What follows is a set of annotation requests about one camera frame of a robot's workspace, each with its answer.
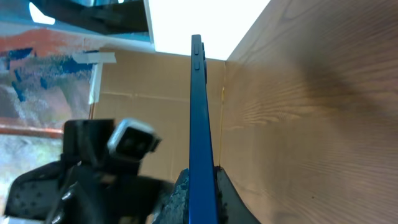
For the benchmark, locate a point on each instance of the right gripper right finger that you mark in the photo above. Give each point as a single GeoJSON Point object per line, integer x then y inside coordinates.
{"type": "Point", "coordinates": [231, 208]}

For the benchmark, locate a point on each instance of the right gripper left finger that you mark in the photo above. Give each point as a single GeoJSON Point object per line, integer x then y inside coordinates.
{"type": "Point", "coordinates": [172, 205]}

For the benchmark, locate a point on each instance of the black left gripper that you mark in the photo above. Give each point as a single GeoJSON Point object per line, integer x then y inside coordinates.
{"type": "Point", "coordinates": [86, 185]}

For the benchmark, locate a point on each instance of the blue Samsung Galaxy smartphone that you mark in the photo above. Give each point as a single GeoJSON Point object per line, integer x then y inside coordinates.
{"type": "Point", "coordinates": [202, 206]}

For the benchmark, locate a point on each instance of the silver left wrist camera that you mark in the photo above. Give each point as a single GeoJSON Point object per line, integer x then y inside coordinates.
{"type": "Point", "coordinates": [132, 140]}

